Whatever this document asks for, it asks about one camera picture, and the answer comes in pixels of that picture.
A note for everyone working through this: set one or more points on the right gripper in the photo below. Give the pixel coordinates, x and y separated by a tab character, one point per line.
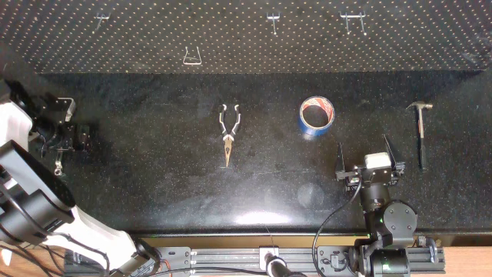
380	177

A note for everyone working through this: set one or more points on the hammer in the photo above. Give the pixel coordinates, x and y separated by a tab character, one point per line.
421	131

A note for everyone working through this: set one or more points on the roll of blue tape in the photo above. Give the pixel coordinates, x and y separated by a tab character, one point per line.
307	129

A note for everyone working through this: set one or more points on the black and white pliers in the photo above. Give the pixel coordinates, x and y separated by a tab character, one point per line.
228	140

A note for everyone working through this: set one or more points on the wrench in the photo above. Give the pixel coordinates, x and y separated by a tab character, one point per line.
58	167

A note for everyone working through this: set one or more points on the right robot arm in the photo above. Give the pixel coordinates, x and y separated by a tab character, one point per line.
399	221

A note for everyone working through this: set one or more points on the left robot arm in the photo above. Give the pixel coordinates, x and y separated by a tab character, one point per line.
88	234

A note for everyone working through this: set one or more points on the black pegboard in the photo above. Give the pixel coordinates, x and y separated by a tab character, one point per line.
230	38

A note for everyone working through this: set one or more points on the metal hook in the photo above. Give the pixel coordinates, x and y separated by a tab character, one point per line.
103	16
192	63
353	15
273	23

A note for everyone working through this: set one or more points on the white tag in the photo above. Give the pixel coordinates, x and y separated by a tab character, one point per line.
5	257

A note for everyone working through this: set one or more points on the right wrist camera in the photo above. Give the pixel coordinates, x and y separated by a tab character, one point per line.
377	159

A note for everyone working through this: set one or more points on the mounting rail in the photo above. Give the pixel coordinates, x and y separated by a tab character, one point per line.
230	255

